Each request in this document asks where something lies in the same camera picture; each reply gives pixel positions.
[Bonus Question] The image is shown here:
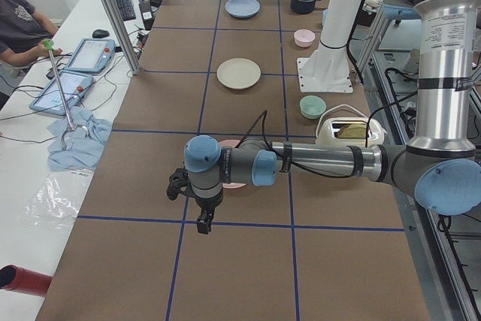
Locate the red cylinder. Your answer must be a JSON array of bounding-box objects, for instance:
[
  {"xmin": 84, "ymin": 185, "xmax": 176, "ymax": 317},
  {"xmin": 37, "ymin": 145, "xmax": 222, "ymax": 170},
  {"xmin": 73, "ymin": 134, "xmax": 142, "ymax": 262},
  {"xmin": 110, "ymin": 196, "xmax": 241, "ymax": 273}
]
[{"xmin": 1, "ymin": 265, "xmax": 53, "ymax": 297}]

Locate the pink plate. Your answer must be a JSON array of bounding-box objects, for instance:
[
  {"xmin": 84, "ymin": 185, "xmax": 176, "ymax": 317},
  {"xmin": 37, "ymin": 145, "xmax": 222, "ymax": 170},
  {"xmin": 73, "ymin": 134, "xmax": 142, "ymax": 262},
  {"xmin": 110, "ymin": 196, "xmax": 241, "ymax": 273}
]
[{"xmin": 219, "ymin": 139, "xmax": 245, "ymax": 189}]

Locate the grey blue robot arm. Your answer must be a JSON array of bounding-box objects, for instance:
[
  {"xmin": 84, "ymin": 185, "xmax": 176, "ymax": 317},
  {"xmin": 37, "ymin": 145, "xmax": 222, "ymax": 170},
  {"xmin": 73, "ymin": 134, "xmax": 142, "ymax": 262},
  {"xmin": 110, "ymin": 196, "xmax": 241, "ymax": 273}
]
[{"xmin": 180, "ymin": 0, "xmax": 480, "ymax": 234}]

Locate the blue plate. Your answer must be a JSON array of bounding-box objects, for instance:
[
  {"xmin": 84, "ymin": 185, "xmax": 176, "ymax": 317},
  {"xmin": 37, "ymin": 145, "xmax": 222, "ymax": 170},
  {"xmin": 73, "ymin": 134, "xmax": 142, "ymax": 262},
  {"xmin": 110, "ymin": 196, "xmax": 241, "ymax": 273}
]
[{"xmin": 225, "ymin": 0, "xmax": 261, "ymax": 19}]

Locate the blue teach pendant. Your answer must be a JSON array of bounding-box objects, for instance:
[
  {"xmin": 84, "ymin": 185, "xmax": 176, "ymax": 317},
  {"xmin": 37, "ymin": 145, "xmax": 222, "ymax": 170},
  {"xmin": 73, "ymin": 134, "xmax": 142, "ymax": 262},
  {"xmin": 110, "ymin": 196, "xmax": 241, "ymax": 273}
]
[
  {"xmin": 65, "ymin": 38, "xmax": 115, "ymax": 74},
  {"xmin": 29, "ymin": 69, "xmax": 94, "ymax": 115}
]

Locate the cream plate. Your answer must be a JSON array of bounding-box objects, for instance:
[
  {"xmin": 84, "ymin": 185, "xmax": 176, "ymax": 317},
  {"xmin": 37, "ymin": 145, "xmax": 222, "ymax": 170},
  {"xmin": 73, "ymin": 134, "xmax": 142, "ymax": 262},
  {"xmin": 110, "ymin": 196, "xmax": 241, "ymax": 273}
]
[{"xmin": 216, "ymin": 58, "xmax": 261, "ymax": 90}]

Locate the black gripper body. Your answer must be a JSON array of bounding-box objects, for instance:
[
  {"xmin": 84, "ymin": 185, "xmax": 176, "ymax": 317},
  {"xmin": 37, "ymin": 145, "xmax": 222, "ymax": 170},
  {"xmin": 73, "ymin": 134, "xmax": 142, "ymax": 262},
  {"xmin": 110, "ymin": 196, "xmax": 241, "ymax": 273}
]
[{"xmin": 195, "ymin": 197, "xmax": 222, "ymax": 223}]

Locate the lower blue teach pendant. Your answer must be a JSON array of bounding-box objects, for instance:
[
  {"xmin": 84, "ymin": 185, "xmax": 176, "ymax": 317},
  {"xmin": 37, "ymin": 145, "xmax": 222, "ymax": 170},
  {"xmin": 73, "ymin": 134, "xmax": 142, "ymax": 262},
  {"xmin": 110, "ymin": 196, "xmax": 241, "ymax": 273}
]
[{"xmin": 29, "ymin": 69, "xmax": 94, "ymax": 115}]

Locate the light blue cloth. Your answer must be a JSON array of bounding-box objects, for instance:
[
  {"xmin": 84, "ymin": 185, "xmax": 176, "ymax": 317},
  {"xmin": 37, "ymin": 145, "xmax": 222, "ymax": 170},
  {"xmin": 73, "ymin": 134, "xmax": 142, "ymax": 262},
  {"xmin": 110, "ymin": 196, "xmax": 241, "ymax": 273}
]
[{"xmin": 47, "ymin": 106, "xmax": 112, "ymax": 171}]

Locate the cream toaster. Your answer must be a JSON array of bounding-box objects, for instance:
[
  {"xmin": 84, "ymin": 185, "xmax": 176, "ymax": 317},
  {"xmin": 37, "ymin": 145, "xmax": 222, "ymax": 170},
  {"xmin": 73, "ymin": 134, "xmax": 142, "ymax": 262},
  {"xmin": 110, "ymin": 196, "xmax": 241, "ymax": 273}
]
[{"xmin": 315, "ymin": 104, "xmax": 387, "ymax": 147}]

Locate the pink bowl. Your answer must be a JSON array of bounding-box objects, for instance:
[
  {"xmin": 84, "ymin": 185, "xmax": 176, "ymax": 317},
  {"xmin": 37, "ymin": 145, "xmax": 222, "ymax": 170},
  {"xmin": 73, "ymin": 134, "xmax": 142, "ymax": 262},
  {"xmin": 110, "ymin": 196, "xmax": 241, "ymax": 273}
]
[{"xmin": 294, "ymin": 29, "xmax": 316, "ymax": 48}]

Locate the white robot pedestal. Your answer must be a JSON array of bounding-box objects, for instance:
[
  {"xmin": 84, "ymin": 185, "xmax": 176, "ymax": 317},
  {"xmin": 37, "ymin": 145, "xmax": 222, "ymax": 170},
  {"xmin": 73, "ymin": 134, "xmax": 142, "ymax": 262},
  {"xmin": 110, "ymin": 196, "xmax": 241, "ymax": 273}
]
[{"xmin": 297, "ymin": 0, "xmax": 364, "ymax": 93}]

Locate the person in grey shirt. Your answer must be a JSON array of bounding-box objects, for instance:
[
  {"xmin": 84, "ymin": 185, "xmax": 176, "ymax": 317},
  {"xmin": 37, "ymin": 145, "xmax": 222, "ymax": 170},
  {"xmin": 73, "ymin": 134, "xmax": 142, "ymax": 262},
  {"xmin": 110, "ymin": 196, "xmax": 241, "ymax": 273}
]
[{"xmin": 1, "ymin": 0, "xmax": 59, "ymax": 68}]

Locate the black computer mouse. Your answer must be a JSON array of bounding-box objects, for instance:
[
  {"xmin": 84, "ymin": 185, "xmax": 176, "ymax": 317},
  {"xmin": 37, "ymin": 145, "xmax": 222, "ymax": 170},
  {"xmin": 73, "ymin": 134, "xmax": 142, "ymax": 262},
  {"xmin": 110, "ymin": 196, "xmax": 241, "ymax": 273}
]
[{"xmin": 92, "ymin": 29, "xmax": 110, "ymax": 38}]

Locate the upper blue teach pendant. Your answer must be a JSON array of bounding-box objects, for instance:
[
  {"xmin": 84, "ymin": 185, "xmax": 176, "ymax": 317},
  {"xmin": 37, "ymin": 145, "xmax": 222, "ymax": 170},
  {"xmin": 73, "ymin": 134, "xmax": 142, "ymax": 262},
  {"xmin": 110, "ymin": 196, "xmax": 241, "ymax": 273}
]
[{"xmin": 65, "ymin": 38, "xmax": 115, "ymax": 74}]

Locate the metal reacher grabber tool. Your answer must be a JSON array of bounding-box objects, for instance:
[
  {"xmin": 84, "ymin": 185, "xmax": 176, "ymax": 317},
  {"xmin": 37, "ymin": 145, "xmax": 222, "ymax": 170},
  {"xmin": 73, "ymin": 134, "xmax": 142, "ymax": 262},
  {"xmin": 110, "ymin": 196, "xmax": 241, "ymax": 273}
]
[{"xmin": 41, "ymin": 39, "xmax": 90, "ymax": 151}]

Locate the green bowl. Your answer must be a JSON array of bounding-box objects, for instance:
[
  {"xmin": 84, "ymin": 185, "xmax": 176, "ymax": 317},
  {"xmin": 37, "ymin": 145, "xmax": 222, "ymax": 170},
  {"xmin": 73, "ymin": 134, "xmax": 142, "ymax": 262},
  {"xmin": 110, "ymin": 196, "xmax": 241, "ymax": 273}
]
[{"xmin": 299, "ymin": 95, "xmax": 327, "ymax": 120}]

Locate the black keyboard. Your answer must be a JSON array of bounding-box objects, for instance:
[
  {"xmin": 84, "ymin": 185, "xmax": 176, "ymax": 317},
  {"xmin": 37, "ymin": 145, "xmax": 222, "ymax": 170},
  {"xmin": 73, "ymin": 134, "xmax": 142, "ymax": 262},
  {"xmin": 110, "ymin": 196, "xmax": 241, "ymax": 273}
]
[{"xmin": 114, "ymin": 0, "xmax": 136, "ymax": 21}]

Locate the aluminium frame post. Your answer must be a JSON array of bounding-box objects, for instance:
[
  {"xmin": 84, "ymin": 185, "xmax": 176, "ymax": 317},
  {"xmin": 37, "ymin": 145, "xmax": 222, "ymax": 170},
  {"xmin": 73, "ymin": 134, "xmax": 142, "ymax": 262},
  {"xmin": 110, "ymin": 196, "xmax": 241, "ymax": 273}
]
[{"xmin": 101, "ymin": 0, "xmax": 140, "ymax": 75}]

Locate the clear plastic sheet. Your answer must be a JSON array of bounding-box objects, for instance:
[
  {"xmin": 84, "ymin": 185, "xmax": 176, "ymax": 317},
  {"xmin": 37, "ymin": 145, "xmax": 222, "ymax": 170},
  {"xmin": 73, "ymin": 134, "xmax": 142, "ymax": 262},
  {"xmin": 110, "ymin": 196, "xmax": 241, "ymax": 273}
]
[{"xmin": 20, "ymin": 170, "xmax": 93, "ymax": 232}]

